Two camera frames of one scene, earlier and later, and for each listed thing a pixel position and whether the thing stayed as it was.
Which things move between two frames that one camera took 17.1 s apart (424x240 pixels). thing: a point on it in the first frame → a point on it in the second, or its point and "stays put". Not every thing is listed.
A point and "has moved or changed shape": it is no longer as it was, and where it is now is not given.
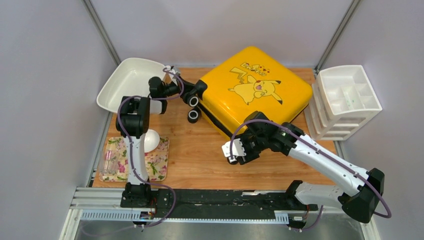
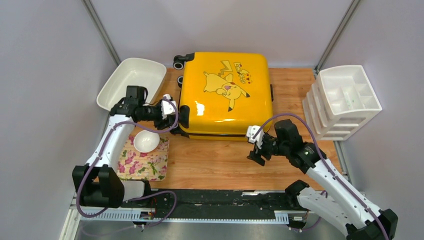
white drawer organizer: (341, 100) stays put
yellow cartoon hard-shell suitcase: (253, 79) has moved or changed shape
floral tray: (157, 161) stays put
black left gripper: (186, 88) → (161, 125)
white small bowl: (151, 140) stays put
